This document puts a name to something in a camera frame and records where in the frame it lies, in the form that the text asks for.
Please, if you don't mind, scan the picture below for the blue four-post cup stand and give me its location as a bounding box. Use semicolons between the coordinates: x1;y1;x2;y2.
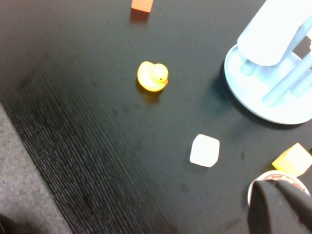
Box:
223;14;312;125

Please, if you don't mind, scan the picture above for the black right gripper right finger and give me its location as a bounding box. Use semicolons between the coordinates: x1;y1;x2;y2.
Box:
247;179;312;234

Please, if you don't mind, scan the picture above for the light blue plastic cup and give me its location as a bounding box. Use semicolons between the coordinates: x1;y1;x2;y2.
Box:
236;0;312;67

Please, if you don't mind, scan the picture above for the yellow rubber duck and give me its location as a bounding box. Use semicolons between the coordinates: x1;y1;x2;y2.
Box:
137;60;169;93

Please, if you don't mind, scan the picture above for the orange foam cube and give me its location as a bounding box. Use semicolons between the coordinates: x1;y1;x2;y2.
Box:
131;0;155;13

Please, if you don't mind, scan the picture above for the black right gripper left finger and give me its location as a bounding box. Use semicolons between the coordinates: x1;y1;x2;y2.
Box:
0;215;17;234

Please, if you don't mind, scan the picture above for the white tape roll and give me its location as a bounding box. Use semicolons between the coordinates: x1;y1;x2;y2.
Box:
247;170;312;208

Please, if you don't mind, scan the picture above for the yellow foam cube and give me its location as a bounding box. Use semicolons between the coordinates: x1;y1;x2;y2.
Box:
272;143;312;178

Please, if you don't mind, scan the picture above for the white foam cube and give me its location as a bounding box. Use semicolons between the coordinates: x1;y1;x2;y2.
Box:
189;134;220;168

